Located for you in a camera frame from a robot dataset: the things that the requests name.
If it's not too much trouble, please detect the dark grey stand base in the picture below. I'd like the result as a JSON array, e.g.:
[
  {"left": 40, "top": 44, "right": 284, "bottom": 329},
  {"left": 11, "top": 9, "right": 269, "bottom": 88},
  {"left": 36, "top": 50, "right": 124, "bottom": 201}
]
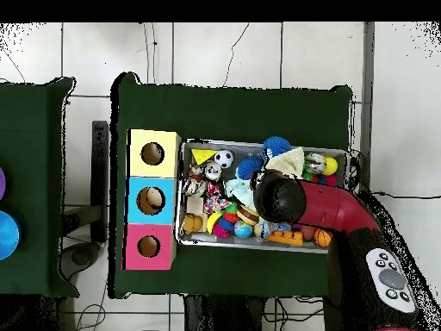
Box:
[{"left": 59, "top": 240, "right": 101, "bottom": 281}]

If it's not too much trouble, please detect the blue fuzzy ball with eye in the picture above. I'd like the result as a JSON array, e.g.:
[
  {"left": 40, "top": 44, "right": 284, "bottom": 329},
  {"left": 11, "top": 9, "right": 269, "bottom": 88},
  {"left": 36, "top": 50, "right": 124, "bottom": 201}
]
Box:
[{"left": 263, "top": 135, "right": 293, "bottom": 158}]

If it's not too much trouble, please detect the black power cable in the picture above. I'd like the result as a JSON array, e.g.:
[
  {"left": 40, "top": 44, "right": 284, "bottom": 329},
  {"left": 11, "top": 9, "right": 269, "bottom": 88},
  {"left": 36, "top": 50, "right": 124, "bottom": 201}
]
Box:
[{"left": 371, "top": 190, "right": 441, "bottom": 202}]

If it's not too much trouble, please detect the orange toy block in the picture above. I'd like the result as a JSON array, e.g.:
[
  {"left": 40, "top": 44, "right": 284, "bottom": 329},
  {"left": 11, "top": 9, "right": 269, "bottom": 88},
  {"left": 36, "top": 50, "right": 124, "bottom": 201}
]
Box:
[{"left": 264, "top": 229, "right": 304, "bottom": 247}]

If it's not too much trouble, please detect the plain yellow ball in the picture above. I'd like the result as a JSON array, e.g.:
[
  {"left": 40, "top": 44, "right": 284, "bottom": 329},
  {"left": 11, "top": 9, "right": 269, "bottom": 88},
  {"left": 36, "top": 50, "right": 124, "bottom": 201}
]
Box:
[{"left": 322, "top": 156, "right": 339, "bottom": 177}]

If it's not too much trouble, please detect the thin black floor cable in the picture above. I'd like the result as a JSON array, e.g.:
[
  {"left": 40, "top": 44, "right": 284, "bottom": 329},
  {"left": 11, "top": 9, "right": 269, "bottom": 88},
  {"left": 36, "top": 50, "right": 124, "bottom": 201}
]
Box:
[{"left": 221, "top": 22, "right": 250, "bottom": 88}]

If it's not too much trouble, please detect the wooden box with three holes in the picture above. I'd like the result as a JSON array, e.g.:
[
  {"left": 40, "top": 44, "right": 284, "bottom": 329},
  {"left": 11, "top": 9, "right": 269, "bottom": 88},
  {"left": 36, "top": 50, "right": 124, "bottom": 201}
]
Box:
[{"left": 121, "top": 128, "right": 183, "bottom": 272}]

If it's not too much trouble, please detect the blue spiky ball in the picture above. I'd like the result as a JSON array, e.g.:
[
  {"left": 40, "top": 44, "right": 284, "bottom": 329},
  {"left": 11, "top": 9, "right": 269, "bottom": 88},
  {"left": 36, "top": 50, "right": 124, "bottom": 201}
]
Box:
[{"left": 235, "top": 155, "right": 264, "bottom": 181}]

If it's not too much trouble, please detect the mint knitted cloth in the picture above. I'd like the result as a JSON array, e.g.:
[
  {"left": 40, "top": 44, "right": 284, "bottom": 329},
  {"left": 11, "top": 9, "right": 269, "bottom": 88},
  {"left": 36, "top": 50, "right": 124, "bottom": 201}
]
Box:
[{"left": 224, "top": 177, "right": 258, "bottom": 211}]

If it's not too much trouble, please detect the large blue ball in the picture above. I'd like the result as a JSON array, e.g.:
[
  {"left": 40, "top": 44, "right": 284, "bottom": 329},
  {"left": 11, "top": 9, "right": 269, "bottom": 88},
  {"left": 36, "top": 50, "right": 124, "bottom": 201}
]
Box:
[{"left": 0, "top": 210, "right": 21, "bottom": 260}]

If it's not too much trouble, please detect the cream knitted cloth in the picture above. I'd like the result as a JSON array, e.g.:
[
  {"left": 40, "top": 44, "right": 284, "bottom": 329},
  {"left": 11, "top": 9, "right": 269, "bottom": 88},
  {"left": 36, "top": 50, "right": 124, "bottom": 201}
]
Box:
[{"left": 264, "top": 147, "right": 306, "bottom": 180}]

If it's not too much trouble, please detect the orange toy basketball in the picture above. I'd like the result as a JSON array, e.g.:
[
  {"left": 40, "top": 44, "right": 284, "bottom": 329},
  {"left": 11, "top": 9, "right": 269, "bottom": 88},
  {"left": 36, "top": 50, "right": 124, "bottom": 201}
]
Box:
[{"left": 314, "top": 228, "right": 333, "bottom": 248}]

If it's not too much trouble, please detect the metal mesh bin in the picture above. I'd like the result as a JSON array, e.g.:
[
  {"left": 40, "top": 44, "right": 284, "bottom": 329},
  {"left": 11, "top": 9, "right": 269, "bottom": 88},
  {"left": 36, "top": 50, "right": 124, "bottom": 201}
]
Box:
[{"left": 174, "top": 138, "right": 350, "bottom": 254}]

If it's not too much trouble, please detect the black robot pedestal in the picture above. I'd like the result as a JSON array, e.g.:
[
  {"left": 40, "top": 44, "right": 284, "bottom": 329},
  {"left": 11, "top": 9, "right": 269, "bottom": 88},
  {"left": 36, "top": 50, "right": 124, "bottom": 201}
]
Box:
[{"left": 183, "top": 294, "right": 266, "bottom": 331}]

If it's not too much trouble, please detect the black and white soccer ball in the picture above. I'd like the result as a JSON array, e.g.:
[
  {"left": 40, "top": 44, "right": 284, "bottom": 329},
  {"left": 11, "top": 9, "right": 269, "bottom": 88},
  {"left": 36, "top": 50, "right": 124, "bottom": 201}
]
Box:
[{"left": 214, "top": 148, "right": 235, "bottom": 169}]

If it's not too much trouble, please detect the dark green table cloth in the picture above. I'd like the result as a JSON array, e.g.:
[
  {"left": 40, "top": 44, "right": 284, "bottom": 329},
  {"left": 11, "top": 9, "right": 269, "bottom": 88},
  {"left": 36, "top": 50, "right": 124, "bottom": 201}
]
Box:
[
  {"left": 0, "top": 77, "right": 79, "bottom": 298},
  {"left": 109, "top": 71, "right": 354, "bottom": 299}
]

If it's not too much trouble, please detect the small globe ball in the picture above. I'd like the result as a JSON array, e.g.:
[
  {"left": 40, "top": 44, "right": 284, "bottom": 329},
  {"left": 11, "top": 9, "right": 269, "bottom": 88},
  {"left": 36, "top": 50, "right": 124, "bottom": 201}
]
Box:
[{"left": 233, "top": 220, "right": 253, "bottom": 240}]

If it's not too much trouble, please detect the brown teddy bear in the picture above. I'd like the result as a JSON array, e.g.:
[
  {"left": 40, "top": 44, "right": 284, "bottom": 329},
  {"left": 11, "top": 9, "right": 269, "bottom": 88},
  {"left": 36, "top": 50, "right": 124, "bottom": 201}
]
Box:
[{"left": 181, "top": 211, "right": 208, "bottom": 235}]

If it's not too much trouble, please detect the black upright panel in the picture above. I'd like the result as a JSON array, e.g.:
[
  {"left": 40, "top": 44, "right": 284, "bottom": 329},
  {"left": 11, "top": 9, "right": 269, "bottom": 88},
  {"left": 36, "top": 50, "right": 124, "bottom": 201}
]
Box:
[{"left": 90, "top": 120, "right": 109, "bottom": 242}]

